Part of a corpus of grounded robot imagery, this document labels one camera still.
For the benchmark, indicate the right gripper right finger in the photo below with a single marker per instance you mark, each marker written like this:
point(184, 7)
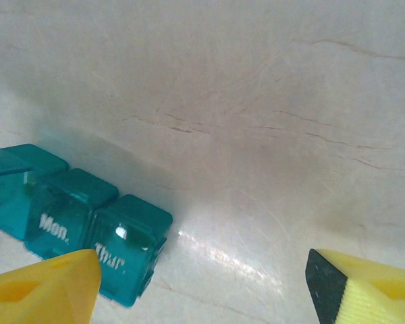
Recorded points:
point(374, 297)

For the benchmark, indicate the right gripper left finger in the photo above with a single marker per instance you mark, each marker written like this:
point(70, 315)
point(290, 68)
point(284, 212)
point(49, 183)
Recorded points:
point(37, 293)

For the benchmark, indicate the teal weekly pill organizer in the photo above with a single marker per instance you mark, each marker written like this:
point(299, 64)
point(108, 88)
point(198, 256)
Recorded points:
point(71, 202)

